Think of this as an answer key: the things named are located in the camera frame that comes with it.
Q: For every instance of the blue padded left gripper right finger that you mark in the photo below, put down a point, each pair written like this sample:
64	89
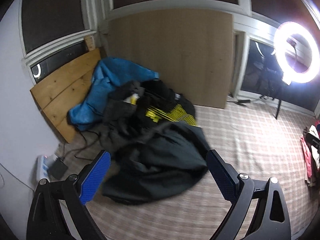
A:
224	175

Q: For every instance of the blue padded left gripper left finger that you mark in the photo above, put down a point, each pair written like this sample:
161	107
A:
92	175

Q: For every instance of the dark green garment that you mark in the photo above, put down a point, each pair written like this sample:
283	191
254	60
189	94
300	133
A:
164	162

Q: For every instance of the pile of colourful clothes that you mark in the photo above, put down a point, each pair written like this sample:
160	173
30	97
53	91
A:
310	148

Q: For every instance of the black power adapter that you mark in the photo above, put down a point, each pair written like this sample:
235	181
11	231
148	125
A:
58	169

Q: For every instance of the white power strip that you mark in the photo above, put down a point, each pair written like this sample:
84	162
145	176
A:
43	164

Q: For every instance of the dark grey garment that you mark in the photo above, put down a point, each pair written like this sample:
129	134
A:
113	128

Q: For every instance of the wooden plank board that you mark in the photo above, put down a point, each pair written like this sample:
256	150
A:
66	87

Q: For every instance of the black yellow striped garment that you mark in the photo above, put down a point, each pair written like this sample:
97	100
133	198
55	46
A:
160	103

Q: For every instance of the black light tripod stand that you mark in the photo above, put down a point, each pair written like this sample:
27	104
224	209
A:
272	74

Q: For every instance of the blue plastic bag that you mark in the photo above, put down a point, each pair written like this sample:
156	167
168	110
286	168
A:
109	74

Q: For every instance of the brown cardboard sheet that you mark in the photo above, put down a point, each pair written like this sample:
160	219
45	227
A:
191	49

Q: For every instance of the white ring light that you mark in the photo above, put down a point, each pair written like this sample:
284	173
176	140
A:
293	44

